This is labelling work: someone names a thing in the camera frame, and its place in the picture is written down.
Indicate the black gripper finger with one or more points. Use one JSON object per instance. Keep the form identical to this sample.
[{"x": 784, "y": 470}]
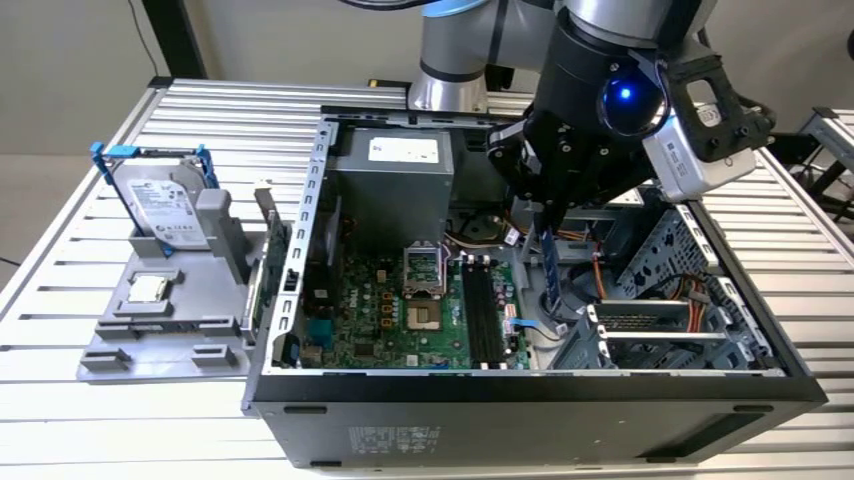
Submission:
[
  {"x": 600, "y": 175},
  {"x": 513, "y": 165}
]

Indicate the RAM stick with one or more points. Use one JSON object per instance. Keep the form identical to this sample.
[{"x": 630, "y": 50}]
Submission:
[
  {"x": 167, "y": 328},
  {"x": 551, "y": 270}
]

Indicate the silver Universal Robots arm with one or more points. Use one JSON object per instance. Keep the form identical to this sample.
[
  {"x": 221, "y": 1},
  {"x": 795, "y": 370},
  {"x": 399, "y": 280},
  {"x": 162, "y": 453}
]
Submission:
[{"x": 467, "y": 45}]

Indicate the RAM slot with white clips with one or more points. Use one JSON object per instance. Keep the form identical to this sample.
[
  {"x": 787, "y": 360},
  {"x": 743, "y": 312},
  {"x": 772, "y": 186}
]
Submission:
[
  {"x": 495, "y": 312},
  {"x": 480, "y": 312}
]

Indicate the grey metal drive cage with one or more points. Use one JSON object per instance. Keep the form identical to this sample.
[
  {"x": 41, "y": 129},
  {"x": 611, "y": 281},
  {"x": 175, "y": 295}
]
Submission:
[{"x": 529, "y": 245}]

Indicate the grey power supply unit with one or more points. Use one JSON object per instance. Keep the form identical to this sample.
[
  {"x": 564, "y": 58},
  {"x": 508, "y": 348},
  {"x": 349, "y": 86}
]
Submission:
[{"x": 387, "y": 200}]

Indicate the CPU socket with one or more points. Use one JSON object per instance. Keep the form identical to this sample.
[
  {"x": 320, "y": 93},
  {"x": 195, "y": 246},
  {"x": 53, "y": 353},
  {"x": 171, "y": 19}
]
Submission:
[{"x": 424, "y": 315}]

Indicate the metal disk bay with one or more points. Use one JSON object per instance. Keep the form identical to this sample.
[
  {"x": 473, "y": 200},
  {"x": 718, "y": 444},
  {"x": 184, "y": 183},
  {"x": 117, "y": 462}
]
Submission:
[{"x": 667, "y": 336}]

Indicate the aluminium side table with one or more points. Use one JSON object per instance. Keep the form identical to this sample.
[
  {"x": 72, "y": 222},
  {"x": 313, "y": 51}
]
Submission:
[{"x": 830, "y": 125}]

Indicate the green Dell motherboard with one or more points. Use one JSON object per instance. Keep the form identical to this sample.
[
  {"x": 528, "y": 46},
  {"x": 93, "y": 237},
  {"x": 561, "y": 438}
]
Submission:
[{"x": 360, "y": 320}]

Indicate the green graphics card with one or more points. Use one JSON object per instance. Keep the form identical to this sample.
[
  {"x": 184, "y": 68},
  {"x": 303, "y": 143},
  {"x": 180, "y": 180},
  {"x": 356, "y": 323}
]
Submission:
[{"x": 276, "y": 250}]

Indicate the black open PC case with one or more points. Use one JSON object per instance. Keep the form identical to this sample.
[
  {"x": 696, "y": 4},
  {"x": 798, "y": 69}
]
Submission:
[{"x": 467, "y": 425}]

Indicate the hard disk in blue carrier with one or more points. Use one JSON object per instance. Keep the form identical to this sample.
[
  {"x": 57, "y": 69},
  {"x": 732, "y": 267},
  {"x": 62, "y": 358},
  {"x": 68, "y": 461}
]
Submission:
[{"x": 162, "y": 210}]

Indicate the grey parts rack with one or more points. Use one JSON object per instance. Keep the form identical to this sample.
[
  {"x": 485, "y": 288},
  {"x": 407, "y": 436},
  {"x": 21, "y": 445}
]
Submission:
[{"x": 193, "y": 295}]

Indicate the silver CPU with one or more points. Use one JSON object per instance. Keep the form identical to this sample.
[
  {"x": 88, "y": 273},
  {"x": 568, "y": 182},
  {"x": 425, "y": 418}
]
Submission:
[{"x": 146, "y": 290}]

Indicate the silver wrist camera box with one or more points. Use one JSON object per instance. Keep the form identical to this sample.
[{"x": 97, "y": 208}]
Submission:
[{"x": 674, "y": 165}]

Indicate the black camera bracket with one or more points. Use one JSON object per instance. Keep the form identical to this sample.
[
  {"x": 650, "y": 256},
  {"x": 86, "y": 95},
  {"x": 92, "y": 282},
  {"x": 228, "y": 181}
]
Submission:
[{"x": 734, "y": 135}]

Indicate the black metal post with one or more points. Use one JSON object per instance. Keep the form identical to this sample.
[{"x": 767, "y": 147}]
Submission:
[{"x": 176, "y": 40}]

